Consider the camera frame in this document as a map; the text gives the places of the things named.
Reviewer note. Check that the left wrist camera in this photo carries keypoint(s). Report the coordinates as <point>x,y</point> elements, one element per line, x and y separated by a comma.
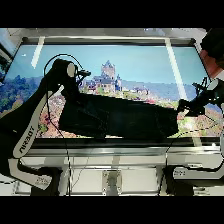
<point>84,75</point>

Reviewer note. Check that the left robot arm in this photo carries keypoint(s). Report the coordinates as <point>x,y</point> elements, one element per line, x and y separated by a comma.
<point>30,116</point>

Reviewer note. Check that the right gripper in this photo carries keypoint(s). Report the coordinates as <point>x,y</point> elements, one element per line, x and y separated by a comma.
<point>190,106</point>

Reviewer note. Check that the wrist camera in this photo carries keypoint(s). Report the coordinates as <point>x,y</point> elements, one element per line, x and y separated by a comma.
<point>201,87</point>
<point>84,75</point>

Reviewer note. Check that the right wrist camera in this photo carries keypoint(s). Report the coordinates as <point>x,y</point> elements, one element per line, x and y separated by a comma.
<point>201,87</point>

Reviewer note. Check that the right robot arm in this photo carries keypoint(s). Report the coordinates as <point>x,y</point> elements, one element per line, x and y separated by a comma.
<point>203,173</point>

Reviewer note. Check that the black pants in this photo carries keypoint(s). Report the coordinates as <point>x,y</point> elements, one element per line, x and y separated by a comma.
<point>123,116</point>

